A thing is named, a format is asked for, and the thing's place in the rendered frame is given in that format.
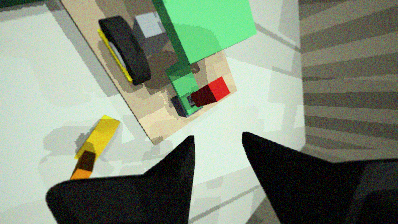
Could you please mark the red-headed metal pin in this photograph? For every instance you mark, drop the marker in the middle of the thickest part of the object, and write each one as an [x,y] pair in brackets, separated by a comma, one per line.
[210,93]

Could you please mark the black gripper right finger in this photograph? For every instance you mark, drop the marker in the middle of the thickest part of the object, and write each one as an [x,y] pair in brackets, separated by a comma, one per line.
[304,189]

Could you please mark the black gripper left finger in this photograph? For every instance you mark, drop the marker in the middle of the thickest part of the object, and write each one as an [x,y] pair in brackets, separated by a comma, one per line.
[161,195]

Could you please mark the green trolley with black wheels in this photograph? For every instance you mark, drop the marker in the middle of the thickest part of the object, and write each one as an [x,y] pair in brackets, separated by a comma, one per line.
[196,29]

